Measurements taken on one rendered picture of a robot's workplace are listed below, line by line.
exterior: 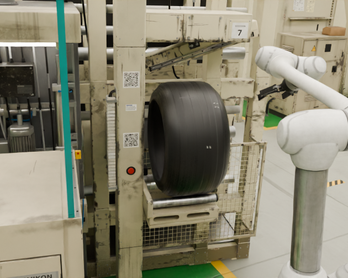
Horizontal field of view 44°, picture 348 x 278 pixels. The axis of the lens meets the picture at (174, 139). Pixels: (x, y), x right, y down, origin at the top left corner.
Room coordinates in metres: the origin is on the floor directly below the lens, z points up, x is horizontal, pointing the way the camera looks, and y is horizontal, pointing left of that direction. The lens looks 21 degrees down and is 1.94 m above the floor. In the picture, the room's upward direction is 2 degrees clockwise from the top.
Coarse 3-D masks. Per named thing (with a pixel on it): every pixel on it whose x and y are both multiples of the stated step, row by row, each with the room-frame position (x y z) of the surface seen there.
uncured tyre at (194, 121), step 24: (168, 96) 1.91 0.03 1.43; (192, 96) 1.91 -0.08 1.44; (216, 96) 1.94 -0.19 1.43; (168, 120) 1.81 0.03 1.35; (192, 120) 1.80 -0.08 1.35; (216, 120) 1.83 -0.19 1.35; (168, 144) 1.77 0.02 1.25; (192, 144) 1.75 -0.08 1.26; (216, 144) 1.78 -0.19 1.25; (168, 168) 1.76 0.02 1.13; (192, 168) 1.75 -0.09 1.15; (216, 168) 1.78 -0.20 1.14; (168, 192) 1.83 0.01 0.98; (192, 192) 1.83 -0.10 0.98
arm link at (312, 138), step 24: (288, 120) 1.24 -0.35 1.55; (312, 120) 1.21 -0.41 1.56; (336, 120) 1.21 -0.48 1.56; (288, 144) 1.20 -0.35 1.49; (312, 144) 1.19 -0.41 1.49; (336, 144) 1.19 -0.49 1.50; (312, 168) 1.19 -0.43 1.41; (312, 192) 1.20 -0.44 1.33; (312, 216) 1.19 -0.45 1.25; (312, 240) 1.19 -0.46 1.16; (288, 264) 1.24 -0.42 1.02; (312, 264) 1.18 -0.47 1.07
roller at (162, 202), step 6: (162, 198) 1.87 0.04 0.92; (168, 198) 1.87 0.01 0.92; (174, 198) 1.87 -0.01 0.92; (180, 198) 1.88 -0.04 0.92; (186, 198) 1.88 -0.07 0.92; (192, 198) 1.89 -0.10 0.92; (198, 198) 1.90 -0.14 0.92; (204, 198) 1.90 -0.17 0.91; (210, 198) 1.91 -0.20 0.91; (216, 198) 1.92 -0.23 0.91; (156, 204) 1.83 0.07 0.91; (162, 204) 1.84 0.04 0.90; (168, 204) 1.85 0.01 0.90; (174, 204) 1.86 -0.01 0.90; (180, 204) 1.87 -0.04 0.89; (186, 204) 1.88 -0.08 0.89; (192, 204) 1.89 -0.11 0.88
